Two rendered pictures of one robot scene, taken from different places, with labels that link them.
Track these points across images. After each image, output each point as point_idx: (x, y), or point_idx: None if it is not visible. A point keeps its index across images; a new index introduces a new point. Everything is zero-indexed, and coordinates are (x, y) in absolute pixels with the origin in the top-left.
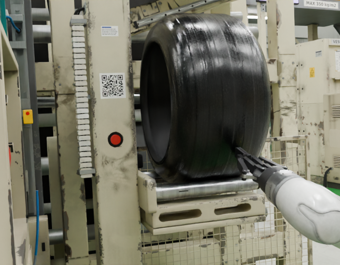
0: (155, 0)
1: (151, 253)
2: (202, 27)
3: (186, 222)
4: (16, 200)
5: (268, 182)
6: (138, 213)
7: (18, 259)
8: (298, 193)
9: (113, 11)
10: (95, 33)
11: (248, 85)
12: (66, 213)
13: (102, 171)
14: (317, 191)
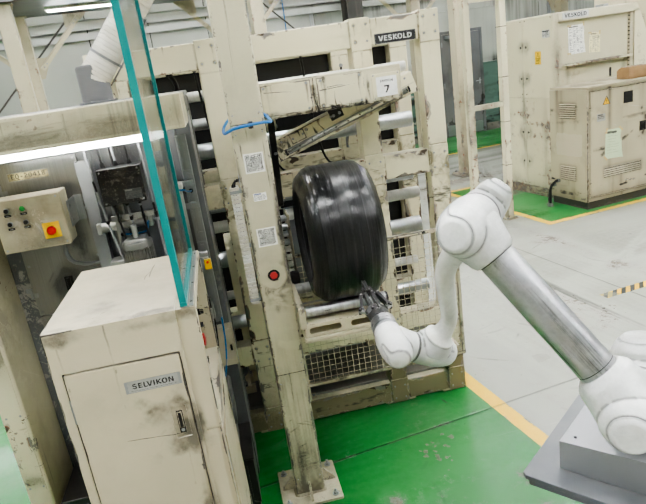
0: (302, 127)
1: None
2: (330, 192)
3: (330, 332)
4: (209, 336)
5: (371, 321)
6: (296, 324)
7: (217, 389)
8: (382, 336)
9: (261, 181)
10: (249, 200)
11: (366, 238)
12: (247, 306)
13: (266, 298)
14: (393, 336)
